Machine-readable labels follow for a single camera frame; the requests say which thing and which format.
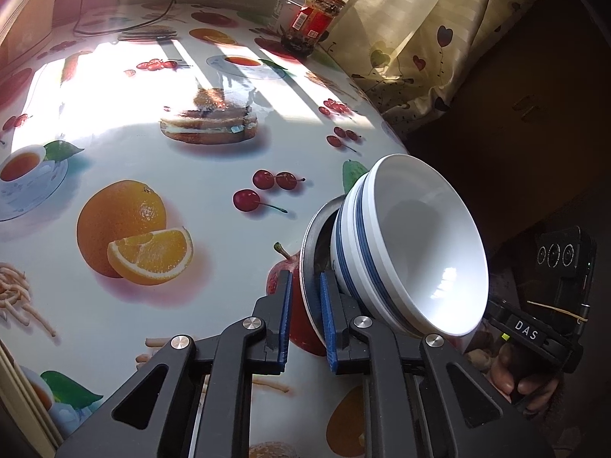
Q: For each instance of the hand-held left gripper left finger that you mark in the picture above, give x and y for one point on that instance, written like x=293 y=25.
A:
x=285 y=324

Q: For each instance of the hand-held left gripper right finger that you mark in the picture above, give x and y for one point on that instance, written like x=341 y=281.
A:
x=329 y=329

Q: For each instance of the stainless steel bowl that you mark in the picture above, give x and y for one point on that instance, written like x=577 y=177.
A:
x=310 y=257

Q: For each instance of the white bowl blue stripes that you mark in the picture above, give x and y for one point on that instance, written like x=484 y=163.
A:
x=346 y=257
x=429 y=248

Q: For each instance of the beige speckled plate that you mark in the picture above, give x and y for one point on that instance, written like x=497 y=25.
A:
x=19 y=381
x=14 y=403

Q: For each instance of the person's right hand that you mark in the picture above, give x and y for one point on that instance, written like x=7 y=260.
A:
x=501 y=372

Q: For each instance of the red label sauce jar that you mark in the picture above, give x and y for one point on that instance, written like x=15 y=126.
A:
x=312 y=19

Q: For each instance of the beige heart print curtain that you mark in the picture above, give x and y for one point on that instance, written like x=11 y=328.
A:
x=429 y=19

